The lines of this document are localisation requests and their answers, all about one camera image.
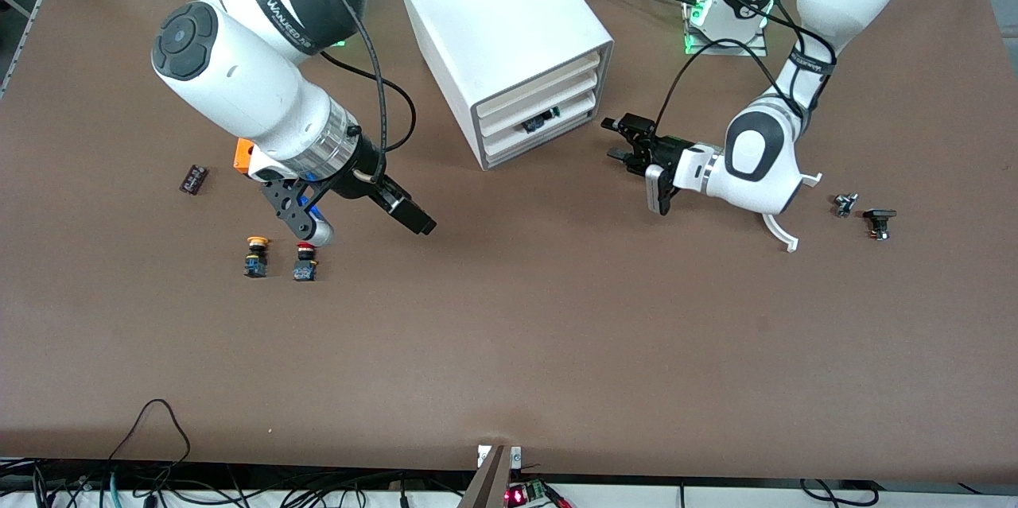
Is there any white cabinet drawer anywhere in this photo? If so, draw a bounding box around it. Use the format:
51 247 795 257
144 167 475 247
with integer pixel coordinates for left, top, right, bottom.
482 87 597 153
476 49 602 122
480 69 599 137
484 104 596 168

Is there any red push button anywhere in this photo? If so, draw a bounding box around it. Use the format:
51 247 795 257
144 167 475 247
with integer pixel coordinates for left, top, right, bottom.
292 242 319 282

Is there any yellow push button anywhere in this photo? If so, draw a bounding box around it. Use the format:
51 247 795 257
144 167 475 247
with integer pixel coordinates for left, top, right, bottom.
243 235 271 279

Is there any white drawer cabinet housing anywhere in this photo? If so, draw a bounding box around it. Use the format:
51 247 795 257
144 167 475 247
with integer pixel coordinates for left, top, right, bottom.
393 0 615 171

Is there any white semicircular plastic clamp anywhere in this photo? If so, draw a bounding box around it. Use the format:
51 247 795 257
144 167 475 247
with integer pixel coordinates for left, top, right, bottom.
762 173 824 254

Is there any circuit board with red display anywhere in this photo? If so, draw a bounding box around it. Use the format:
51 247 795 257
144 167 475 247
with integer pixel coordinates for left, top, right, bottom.
505 480 573 508

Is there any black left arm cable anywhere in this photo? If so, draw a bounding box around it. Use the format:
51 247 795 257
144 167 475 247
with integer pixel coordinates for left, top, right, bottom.
652 0 837 143

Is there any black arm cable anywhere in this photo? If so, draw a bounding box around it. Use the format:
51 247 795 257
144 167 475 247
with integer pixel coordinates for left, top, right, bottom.
652 0 837 143
254 0 418 175

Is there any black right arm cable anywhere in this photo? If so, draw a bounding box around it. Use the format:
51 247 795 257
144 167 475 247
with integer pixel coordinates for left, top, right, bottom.
254 0 418 175

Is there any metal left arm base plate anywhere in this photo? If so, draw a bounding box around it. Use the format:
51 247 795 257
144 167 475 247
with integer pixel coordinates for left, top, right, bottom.
682 0 769 57

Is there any black push switch component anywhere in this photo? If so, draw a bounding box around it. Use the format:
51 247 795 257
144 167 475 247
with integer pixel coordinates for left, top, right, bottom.
863 208 898 242

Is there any grey angled post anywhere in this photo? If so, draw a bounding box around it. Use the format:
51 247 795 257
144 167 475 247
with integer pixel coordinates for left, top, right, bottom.
457 444 512 508

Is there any thin black looped cable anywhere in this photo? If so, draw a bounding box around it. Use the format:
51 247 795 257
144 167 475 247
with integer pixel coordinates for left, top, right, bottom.
107 399 192 485

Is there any tangled black cable bundle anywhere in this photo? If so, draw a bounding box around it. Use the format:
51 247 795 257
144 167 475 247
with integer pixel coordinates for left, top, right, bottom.
0 456 478 508

